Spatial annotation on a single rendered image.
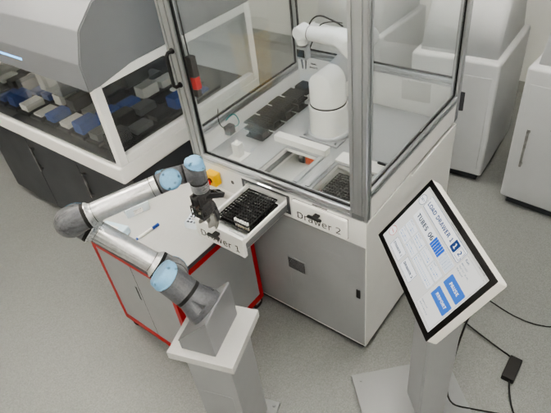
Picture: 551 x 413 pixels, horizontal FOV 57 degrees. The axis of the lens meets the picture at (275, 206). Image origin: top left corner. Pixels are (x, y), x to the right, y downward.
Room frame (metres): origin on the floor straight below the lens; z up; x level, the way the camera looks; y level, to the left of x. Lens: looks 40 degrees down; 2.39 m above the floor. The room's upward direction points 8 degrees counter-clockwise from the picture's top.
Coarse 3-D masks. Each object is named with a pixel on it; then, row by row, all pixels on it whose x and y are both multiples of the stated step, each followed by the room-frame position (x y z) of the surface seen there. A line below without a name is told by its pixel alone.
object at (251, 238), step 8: (248, 184) 2.00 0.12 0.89; (240, 192) 1.95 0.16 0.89; (264, 192) 1.94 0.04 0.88; (272, 192) 1.91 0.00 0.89; (232, 200) 1.91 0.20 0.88; (280, 200) 1.87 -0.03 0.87; (224, 208) 1.86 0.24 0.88; (280, 208) 1.80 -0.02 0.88; (272, 216) 1.75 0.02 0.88; (280, 216) 1.79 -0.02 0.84; (224, 224) 1.80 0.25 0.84; (264, 224) 1.71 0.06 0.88; (272, 224) 1.74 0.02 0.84; (240, 232) 1.72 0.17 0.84; (256, 232) 1.66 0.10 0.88; (264, 232) 1.70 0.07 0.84; (248, 240) 1.62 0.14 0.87; (256, 240) 1.66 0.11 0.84
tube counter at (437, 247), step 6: (426, 234) 1.28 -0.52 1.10; (432, 234) 1.26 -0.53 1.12; (426, 240) 1.26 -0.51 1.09; (432, 240) 1.24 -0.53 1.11; (438, 240) 1.22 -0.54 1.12; (432, 246) 1.22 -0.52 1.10; (438, 246) 1.20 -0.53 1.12; (438, 252) 1.18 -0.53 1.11; (444, 252) 1.16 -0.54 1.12; (438, 258) 1.16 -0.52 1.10; (444, 258) 1.14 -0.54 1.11; (444, 264) 1.12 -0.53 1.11; (450, 264) 1.11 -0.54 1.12; (444, 270) 1.10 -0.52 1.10
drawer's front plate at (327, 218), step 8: (296, 200) 1.78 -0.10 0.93; (296, 208) 1.77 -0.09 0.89; (304, 208) 1.74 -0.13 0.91; (312, 208) 1.71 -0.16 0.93; (296, 216) 1.77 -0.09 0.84; (320, 216) 1.68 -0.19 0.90; (328, 216) 1.65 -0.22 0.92; (336, 216) 1.63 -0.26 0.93; (312, 224) 1.71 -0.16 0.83; (320, 224) 1.68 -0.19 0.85; (328, 224) 1.65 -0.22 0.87; (336, 224) 1.62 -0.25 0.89; (344, 224) 1.60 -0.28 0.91; (328, 232) 1.65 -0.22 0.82; (344, 232) 1.60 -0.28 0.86
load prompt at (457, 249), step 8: (432, 200) 1.38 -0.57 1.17; (432, 208) 1.35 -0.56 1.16; (432, 216) 1.32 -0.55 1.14; (440, 216) 1.29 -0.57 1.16; (440, 224) 1.27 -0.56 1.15; (448, 224) 1.24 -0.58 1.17; (440, 232) 1.24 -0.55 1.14; (448, 232) 1.22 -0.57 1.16; (448, 240) 1.19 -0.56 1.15; (456, 240) 1.17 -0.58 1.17; (448, 248) 1.16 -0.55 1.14; (456, 248) 1.14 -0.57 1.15; (464, 248) 1.12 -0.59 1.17; (456, 256) 1.12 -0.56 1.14
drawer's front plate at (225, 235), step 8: (200, 224) 1.74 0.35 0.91; (200, 232) 1.75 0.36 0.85; (208, 232) 1.71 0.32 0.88; (224, 232) 1.64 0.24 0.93; (216, 240) 1.68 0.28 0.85; (224, 240) 1.65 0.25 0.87; (232, 240) 1.61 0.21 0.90; (240, 240) 1.57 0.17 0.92; (232, 248) 1.62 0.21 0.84; (240, 248) 1.58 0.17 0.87
